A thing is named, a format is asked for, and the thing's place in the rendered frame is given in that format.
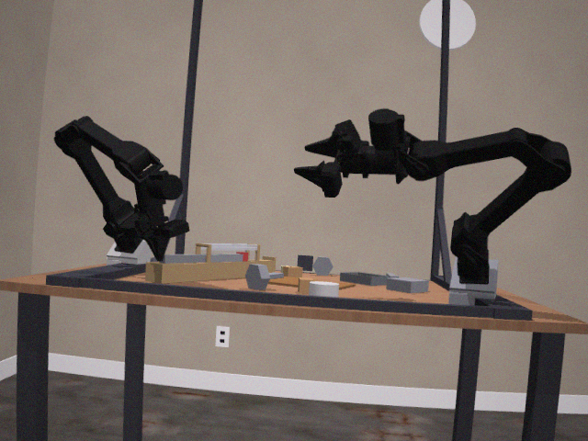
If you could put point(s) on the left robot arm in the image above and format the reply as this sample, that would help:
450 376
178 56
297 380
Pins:
469 243

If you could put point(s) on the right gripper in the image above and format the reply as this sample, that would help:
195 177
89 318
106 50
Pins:
168 229

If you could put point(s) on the clear rectangular channel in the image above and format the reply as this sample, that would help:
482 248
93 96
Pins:
231 252

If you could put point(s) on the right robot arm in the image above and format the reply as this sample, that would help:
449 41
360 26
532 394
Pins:
130 158

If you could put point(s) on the white cylinder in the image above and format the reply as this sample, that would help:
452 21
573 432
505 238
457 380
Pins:
322 288

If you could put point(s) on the small wooden block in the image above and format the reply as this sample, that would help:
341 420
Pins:
292 272
304 283

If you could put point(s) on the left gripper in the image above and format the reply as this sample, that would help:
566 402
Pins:
329 178

